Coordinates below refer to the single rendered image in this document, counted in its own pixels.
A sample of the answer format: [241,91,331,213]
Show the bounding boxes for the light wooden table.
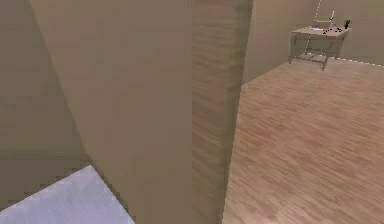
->
[287,25,353,72]

